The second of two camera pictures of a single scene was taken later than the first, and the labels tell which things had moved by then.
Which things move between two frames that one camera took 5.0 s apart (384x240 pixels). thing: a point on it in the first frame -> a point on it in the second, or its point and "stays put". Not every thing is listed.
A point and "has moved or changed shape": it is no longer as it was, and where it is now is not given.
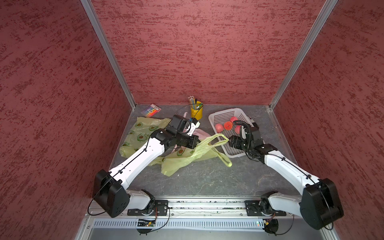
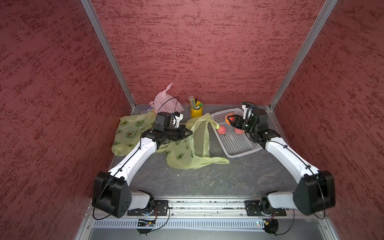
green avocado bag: x=170 y=164 has moved or changed shape
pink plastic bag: x=202 y=134 -> x=165 y=102
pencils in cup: x=193 y=101 stays put
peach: x=228 y=125 -> x=231 y=118
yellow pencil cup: x=197 y=114 stays put
